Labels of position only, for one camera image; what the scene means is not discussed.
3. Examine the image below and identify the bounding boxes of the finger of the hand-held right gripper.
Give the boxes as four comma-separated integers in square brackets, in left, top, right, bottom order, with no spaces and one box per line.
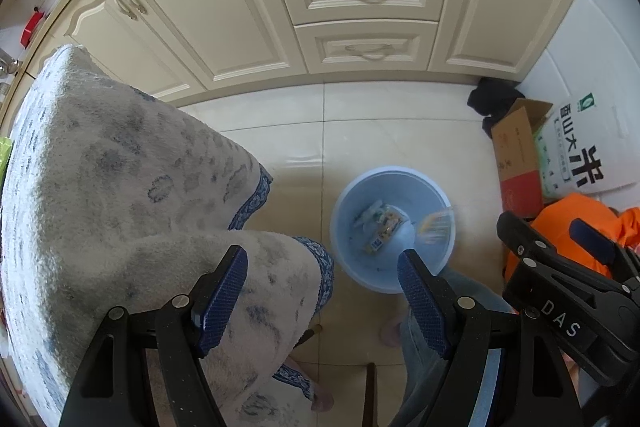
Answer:
[496,211,567,289]
[569,218,640,276]

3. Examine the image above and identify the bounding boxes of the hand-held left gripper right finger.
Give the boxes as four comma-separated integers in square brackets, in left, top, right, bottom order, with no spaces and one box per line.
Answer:
[396,248,582,427]

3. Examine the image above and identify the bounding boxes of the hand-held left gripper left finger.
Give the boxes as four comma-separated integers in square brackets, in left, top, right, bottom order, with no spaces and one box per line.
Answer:
[59,244,251,427]

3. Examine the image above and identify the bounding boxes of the yellow striped wrapper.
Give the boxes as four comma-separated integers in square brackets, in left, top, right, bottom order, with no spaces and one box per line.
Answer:
[416,208,454,241]

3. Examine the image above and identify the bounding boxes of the yellow biscuit packet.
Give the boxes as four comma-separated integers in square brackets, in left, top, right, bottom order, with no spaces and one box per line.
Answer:
[366,204,404,254]

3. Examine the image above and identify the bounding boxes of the light blue plastic bin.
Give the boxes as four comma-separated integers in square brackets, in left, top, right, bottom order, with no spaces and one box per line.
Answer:
[329,165,457,294]

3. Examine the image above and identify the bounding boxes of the green snack packet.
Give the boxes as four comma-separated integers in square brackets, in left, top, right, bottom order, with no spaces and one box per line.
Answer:
[0,136,14,188]

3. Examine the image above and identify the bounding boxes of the orange plastic bag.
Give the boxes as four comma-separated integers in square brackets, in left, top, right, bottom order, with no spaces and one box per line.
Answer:
[502,193,640,284]

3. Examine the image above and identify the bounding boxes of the pale slipper purple flower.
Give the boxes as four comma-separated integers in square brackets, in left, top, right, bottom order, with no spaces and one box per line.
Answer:
[380,319,402,349]

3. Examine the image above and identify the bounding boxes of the person's right leg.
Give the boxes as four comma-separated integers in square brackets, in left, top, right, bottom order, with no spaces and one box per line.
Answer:
[389,267,517,427]

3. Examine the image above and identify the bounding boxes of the brown cardboard box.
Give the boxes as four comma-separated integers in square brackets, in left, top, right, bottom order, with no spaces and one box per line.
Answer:
[490,98,554,221]

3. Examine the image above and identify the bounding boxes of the white printed rice sack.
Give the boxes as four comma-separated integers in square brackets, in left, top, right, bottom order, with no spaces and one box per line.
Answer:
[531,32,640,204]

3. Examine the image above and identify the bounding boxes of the pink slipper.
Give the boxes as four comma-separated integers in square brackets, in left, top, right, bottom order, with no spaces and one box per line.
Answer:
[310,386,335,413]

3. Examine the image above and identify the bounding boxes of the white floral tablecloth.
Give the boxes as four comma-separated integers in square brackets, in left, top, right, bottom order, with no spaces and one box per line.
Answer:
[0,44,335,427]

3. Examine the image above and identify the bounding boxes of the black cloth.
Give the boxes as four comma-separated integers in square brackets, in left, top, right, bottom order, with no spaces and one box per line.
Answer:
[467,78,527,138]

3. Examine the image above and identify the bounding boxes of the cream base cabinets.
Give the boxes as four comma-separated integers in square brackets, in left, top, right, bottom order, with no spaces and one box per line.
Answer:
[0,0,597,108]

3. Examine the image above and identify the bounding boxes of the red plastic box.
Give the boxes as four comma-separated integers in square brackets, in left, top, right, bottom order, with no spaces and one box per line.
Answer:
[20,8,47,46]

